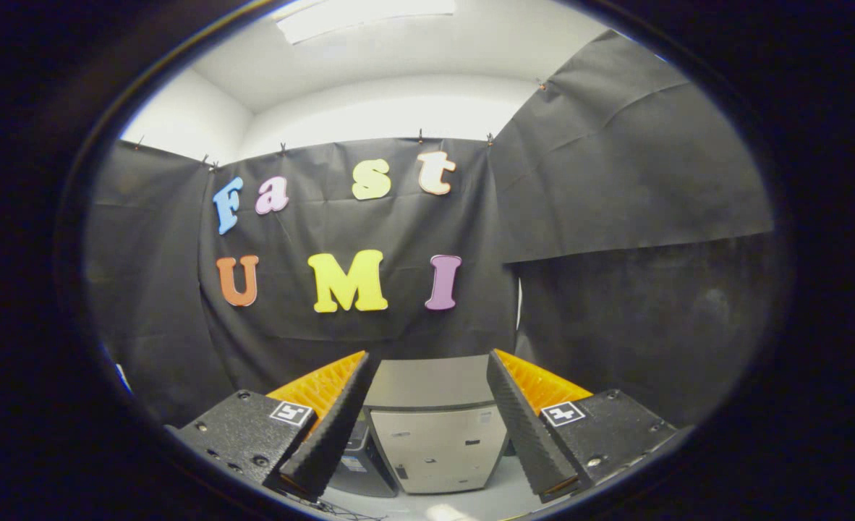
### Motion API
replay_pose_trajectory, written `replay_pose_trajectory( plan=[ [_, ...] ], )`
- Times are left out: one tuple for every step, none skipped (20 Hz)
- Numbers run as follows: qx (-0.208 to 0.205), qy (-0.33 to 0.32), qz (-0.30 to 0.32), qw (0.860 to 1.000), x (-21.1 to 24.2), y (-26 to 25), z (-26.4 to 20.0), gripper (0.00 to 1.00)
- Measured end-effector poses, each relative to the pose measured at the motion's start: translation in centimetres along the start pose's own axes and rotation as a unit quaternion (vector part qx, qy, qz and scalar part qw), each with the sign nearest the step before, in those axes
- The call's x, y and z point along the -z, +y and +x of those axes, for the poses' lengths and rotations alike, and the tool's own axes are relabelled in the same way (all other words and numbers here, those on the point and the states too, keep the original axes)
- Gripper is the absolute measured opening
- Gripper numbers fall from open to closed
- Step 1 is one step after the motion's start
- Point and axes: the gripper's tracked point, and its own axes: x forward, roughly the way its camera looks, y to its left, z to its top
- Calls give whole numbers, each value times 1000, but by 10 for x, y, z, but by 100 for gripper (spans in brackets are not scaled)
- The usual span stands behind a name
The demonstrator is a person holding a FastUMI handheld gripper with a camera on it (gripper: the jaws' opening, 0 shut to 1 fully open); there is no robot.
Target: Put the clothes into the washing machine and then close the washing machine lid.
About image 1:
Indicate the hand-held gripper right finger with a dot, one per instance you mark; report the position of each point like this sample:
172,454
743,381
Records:
521,427

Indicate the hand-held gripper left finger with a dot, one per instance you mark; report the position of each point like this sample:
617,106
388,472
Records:
337,430

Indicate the dark grey washing machine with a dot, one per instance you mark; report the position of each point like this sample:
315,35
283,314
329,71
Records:
366,474

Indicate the light grey cabinet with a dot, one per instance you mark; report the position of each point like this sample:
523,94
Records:
435,449

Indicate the white soft object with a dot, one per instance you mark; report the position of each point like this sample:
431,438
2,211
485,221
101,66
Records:
449,514

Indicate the row of cloth clips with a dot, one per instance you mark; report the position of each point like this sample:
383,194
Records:
420,136

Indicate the ceiling light panel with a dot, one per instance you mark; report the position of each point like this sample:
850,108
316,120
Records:
362,14

